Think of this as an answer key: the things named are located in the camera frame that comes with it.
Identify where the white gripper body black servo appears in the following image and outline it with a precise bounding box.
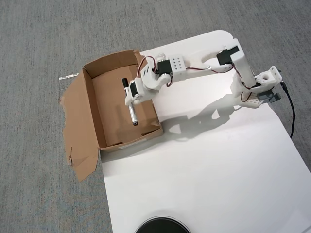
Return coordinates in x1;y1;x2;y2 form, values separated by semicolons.
128;77;156;103

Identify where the white marker pen black cap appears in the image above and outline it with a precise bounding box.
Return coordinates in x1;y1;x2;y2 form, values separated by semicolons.
121;77;139;127

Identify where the open brown cardboard box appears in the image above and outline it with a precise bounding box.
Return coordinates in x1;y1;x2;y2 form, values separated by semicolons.
59;48;164;182

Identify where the clear plastic strip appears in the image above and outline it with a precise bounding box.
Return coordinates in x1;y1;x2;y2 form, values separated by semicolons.
58;72;80;91

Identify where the grey table clamp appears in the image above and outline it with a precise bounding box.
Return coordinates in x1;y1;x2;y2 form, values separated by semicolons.
257;91;282;104

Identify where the black round object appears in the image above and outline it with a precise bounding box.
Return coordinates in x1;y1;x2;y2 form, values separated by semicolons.
134;215;191;233

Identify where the red wrist servo wire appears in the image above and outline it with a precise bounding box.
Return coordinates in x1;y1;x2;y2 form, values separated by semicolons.
137;56;158;78

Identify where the black power cable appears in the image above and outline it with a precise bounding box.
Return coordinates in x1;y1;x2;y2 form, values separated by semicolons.
280;81;296;139

